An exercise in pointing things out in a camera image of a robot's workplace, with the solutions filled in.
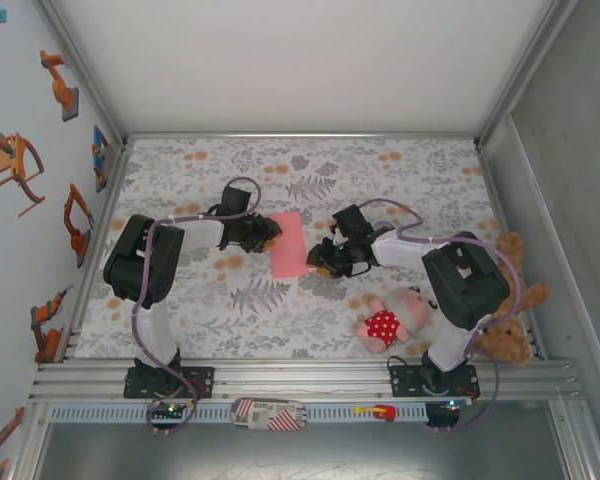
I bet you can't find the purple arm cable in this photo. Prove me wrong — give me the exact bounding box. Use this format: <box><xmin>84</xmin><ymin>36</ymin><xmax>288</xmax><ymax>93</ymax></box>
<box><xmin>132</xmin><ymin>177</ymin><xmax>262</xmax><ymax>437</ymax></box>
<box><xmin>357</xmin><ymin>198</ymin><xmax>524</xmax><ymax>435</ymax></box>

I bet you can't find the perforated grey cable duct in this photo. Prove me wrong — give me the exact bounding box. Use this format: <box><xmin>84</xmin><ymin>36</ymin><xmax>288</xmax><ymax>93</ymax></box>
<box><xmin>49</xmin><ymin>403</ymin><xmax>431</xmax><ymax>422</ymax></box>

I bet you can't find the pink paper sheet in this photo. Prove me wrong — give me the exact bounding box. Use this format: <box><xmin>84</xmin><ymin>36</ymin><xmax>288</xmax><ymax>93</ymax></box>
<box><xmin>267</xmin><ymin>210</ymin><xmax>312</xmax><ymax>280</ymax></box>

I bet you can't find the floral patterned table mat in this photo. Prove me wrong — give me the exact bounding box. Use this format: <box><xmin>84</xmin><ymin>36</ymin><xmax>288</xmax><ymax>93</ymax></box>
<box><xmin>74</xmin><ymin>137</ymin><xmax>547</xmax><ymax>360</ymax></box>

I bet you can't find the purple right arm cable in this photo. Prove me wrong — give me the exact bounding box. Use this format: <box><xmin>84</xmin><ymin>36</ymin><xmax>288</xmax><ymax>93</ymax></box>
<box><xmin>357</xmin><ymin>198</ymin><xmax>524</xmax><ymax>435</ymax></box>

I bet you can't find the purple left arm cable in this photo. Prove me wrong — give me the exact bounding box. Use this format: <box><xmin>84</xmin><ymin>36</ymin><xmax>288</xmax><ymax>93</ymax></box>
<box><xmin>132</xmin><ymin>177</ymin><xmax>262</xmax><ymax>437</ymax></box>

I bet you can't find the aluminium front rail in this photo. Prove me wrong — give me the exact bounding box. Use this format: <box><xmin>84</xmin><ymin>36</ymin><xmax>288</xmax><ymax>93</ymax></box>
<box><xmin>27</xmin><ymin>357</ymin><xmax>589</xmax><ymax>404</ymax></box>

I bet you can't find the aluminium frame post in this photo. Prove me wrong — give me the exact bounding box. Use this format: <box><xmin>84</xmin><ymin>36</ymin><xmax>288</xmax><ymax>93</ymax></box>
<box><xmin>472</xmin><ymin>0</ymin><xmax>581</xmax><ymax>151</ymax></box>
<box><xmin>32</xmin><ymin>0</ymin><xmax>131</xmax><ymax>151</ymax></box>

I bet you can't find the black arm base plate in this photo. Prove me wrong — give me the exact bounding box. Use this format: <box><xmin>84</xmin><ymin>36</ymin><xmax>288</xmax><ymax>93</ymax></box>
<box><xmin>387</xmin><ymin>363</ymin><xmax>481</xmax><ymax>400</ymax></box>
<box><xmin>123</xmin><ymin>366</ymin><xmax>216</xmax><ymax>400</ymax></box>

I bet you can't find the brown teddy bear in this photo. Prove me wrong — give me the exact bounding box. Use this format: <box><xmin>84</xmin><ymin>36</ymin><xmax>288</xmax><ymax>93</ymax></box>
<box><xmin>467</xmin><ymin>230</ymin><xmax>551</xmax><ymax>369</ymax></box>

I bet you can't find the orange claw wall sticker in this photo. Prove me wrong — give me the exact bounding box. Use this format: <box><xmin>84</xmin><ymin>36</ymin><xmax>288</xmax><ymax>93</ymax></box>
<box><xmin>0</xmin><ymin>132</ymin><xmax>47</xmax><ymax>219</ymax></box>

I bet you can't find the pink doll red dotted dress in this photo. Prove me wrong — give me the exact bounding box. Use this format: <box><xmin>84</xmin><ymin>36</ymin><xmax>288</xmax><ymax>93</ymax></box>
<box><xmin>349</xmin><ymin>287</ymin><xmax>439</xmax><ymax>355</ymax></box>

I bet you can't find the aluminium back bar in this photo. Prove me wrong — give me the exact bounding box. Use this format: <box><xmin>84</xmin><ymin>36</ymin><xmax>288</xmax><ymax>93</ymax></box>
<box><xmin>124</xmin><ymin>130</ymin><xmax>481</xmax><ymax>142</ymax></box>

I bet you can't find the orange machine wall sticker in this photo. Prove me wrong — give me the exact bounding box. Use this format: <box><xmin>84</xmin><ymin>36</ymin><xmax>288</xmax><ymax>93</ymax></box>
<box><xmin>0</xmin><ymin>407</ymin><xmax>26</xmax><ymax>476</ymax></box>

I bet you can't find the blue orange gantry wall sticker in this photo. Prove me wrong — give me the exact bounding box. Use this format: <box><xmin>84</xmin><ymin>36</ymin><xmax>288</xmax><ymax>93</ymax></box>
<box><xmin>90</xmin><ymin>124</ymin><xmax>112</xmax><ymax>194</ymax></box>

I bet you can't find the printed striped pouch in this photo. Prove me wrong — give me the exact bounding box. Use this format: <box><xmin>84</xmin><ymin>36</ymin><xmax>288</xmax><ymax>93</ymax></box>
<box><xmin>229</xmin><ymin>397</ymin><xmax>309</xmax><ymax>432</ymax></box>

